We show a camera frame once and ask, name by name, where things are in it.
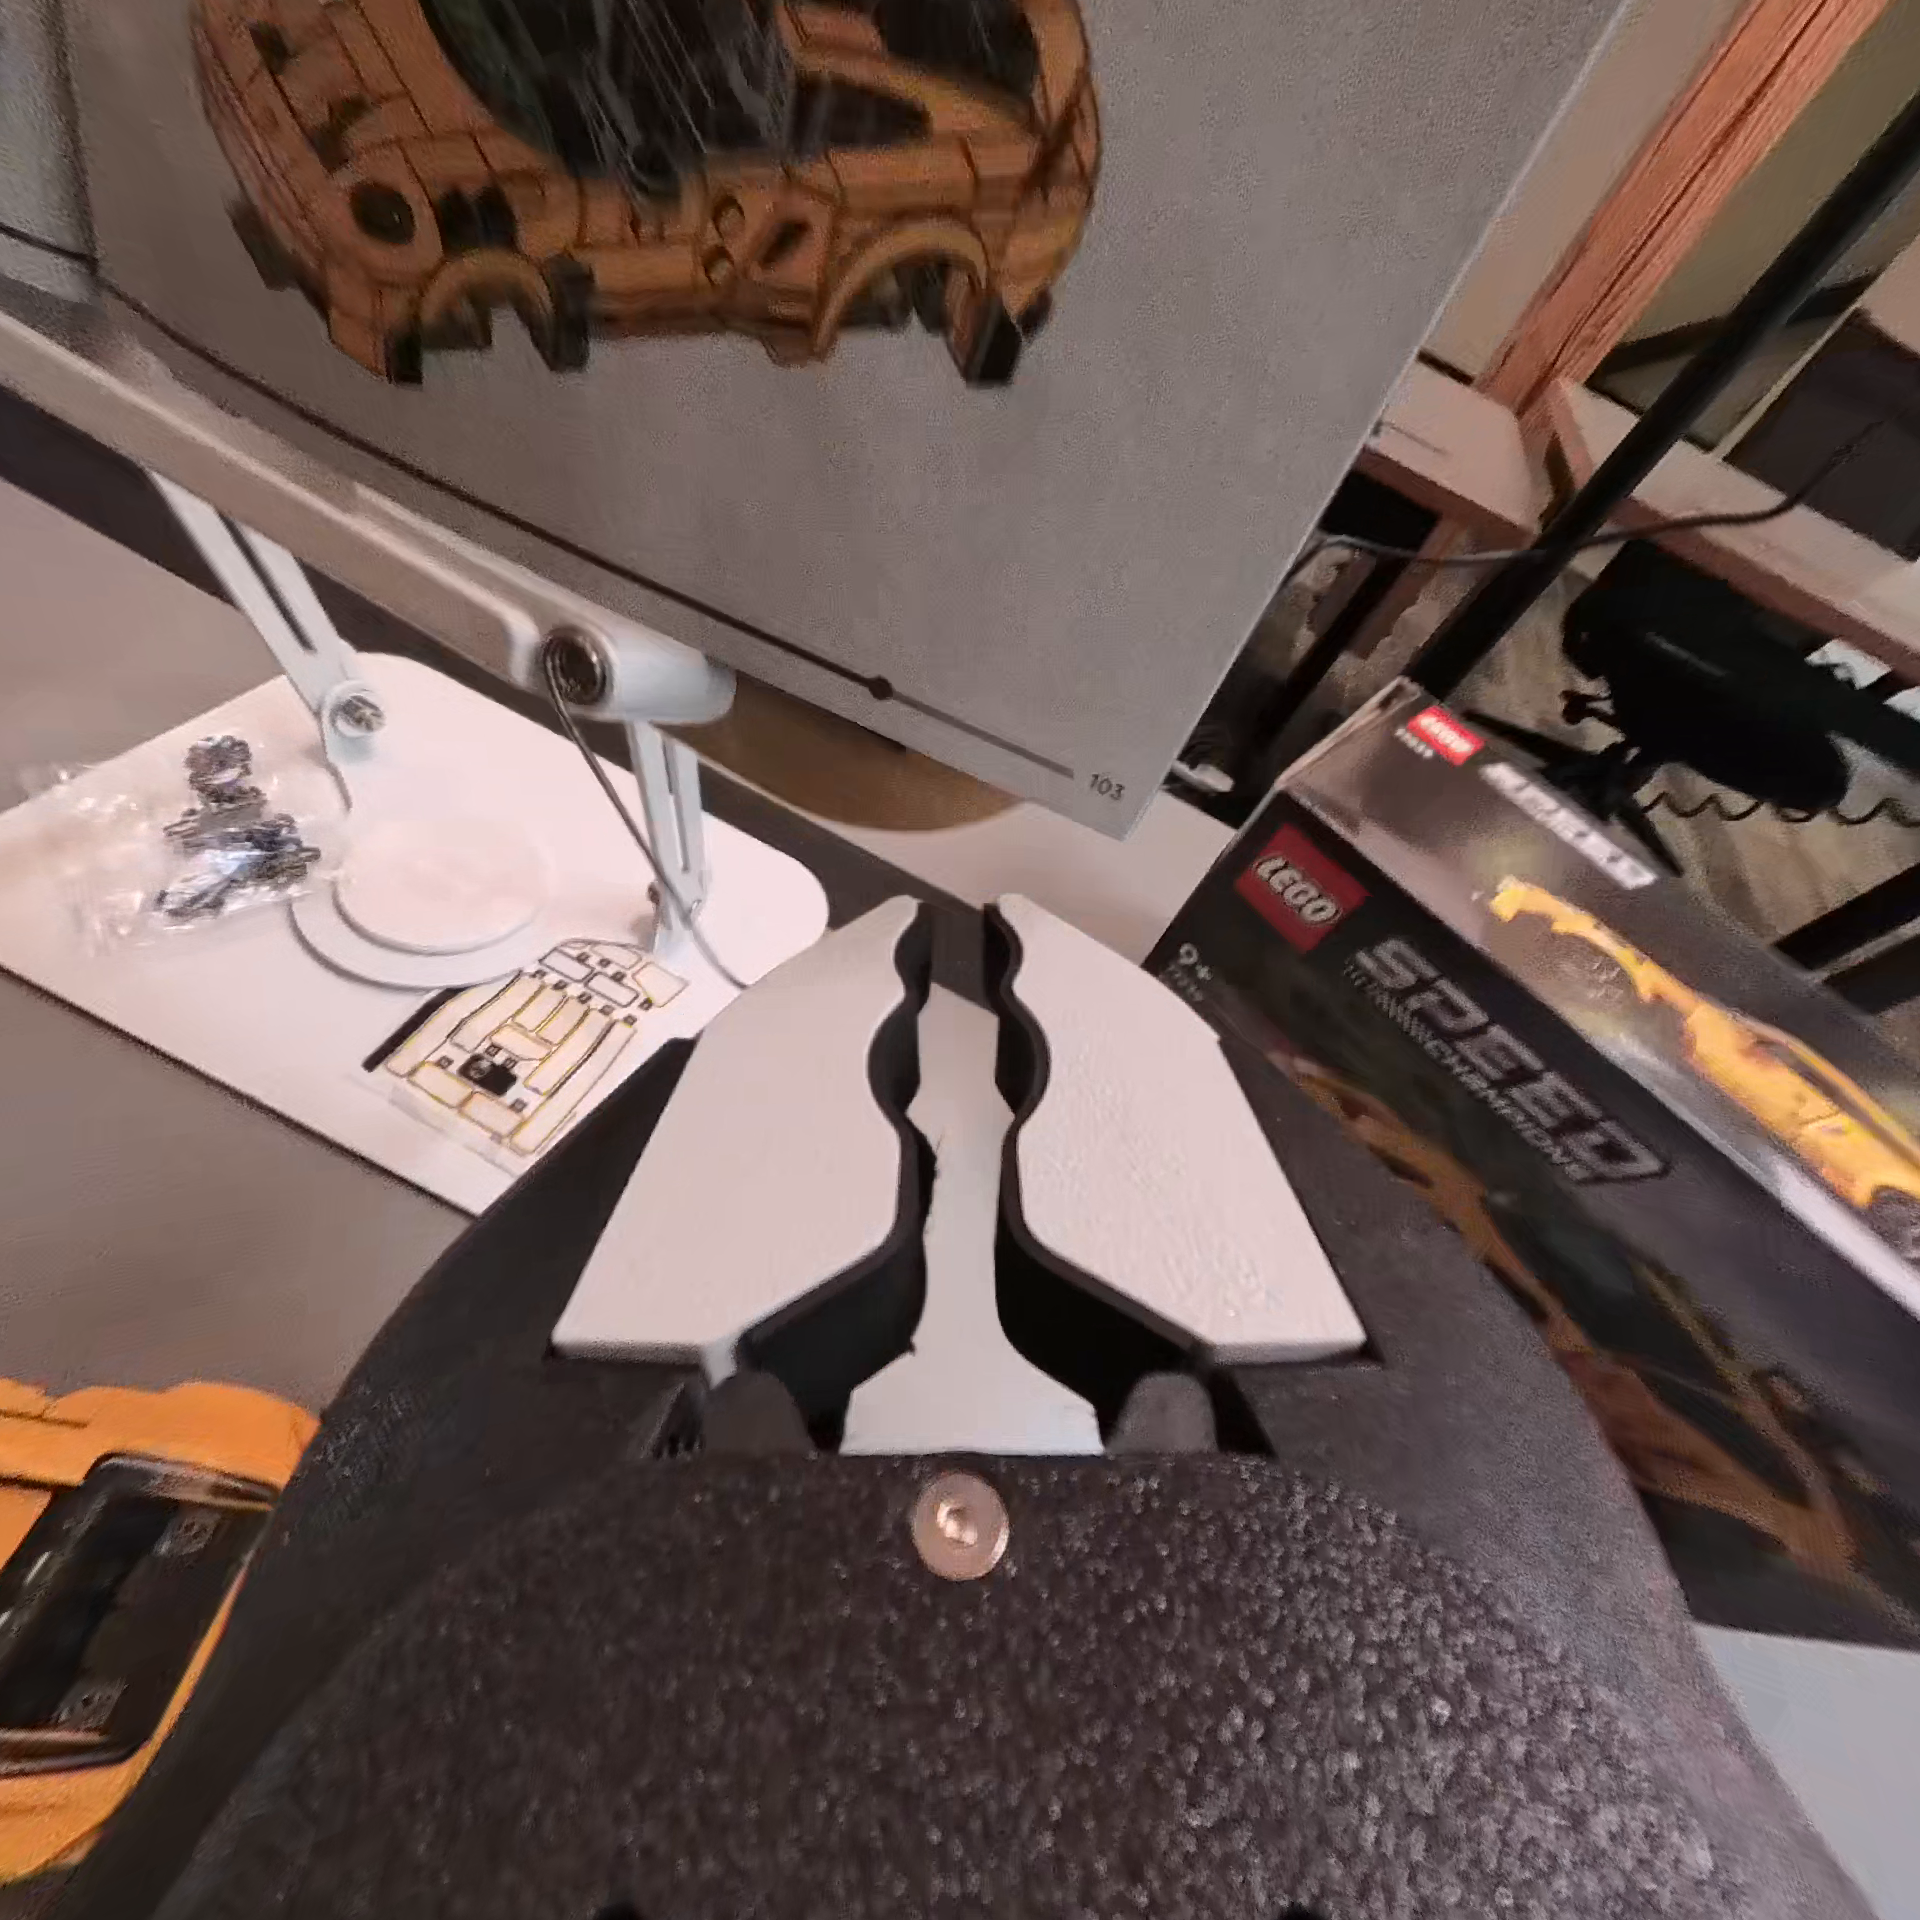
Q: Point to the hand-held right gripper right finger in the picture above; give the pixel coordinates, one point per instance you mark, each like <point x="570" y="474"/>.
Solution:
<point x="1170" y="1184"/>

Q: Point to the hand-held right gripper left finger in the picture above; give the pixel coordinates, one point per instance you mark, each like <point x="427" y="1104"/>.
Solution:
<point x="749" y="1170"/>

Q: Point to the yellow lego car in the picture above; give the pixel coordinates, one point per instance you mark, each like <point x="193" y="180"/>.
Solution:
<point x="148" y="1425"/>

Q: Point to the black lego box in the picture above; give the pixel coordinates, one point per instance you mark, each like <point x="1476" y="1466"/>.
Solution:
<point x="1499" y="1049"/>

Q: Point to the lego instruction booklet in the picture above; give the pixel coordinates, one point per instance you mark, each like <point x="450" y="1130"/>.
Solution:
<point x="901" y="523"/>

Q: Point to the white book stand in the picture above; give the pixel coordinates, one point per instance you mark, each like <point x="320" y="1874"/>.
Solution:
<point x="720" y="914"/>

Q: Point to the sticker sheet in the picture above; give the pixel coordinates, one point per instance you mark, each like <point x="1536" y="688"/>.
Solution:
<point x="509" y="1049"/>

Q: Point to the clear bag of black parts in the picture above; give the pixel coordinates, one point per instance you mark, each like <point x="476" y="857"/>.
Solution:
<point x="224" y="856"/>

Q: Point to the black office chair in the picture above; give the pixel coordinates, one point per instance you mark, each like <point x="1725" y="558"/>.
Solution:
<point x="1693" y="675"/>

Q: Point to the black metal pole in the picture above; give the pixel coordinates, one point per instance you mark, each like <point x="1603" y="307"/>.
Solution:
<point x="1651" y="434"/>

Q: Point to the brown wooden desk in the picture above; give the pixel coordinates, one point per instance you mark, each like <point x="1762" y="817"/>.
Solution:
<point x="1651" y="180"/>

